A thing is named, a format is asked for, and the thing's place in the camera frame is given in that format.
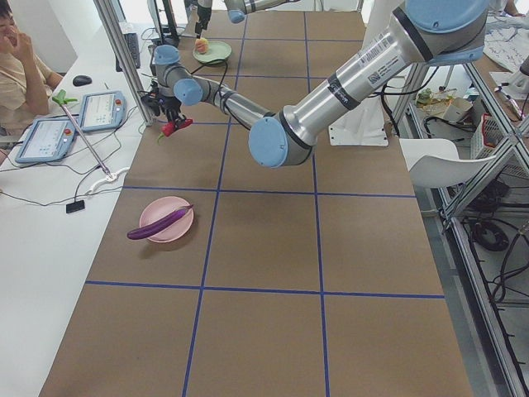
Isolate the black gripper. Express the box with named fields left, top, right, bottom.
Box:
left=197, top=0, right=212, bottom=29
left=150, top=84, right=188, bottom=135

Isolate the red chili pepper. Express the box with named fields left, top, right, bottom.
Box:
left=156, top=118, right=193, bottom=144

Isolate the yellow green peach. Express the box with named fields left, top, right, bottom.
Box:
left=194, top=37, right=209, bottom=54

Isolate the purple eggplant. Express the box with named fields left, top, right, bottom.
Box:
left=126, top=204, right=193, bottom=240

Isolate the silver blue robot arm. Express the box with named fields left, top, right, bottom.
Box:
left=195, top=0, right=290, bottom=31
left=154, top=1, right=488, bottom=168

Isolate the light green plate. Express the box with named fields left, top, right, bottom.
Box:
left=193, top=41, right=232, bottom=65

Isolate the far teach pendant tablet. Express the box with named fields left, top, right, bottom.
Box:
left=79, top=91, right=126, bottom=132

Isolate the teach pendant tablet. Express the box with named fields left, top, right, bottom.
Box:
left=79, top=91, right=126, bottom=132
left=16, top=117, right=75, bottom=164

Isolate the black keyboard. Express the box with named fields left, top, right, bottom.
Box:
left=123, top=32, right=141, bottom=69

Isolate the pink plate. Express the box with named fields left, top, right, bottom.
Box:
left=139, top=196, right=195, bottom=244

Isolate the black computer mouse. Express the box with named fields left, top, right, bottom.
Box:
left=72, top=74, right=93, bottom=87

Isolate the pink rod with green clip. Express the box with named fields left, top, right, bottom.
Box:
left=52, top=89, right=116, bottom=181

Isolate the near teach pendant tablet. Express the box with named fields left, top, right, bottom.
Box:
left=16, top=117, right=75, bottom=164

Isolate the small black box device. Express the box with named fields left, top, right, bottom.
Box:
left=65, top=200, right=85, bottom=214

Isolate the seated person beige shirt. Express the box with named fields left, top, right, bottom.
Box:
left=1, top=1, right=62, bottom=136

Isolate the white plastic chair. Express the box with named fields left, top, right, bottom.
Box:
left=399, top=138, right=496, bottom=189

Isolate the white basket crate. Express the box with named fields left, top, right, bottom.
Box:
left=469, top=113, right=528, bottom=162

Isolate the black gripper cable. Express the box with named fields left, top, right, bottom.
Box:
left=188, top=57, right=232, bottom=108

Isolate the aluminium frame post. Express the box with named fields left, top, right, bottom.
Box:
left=93, top=0, right=154, bottom=127

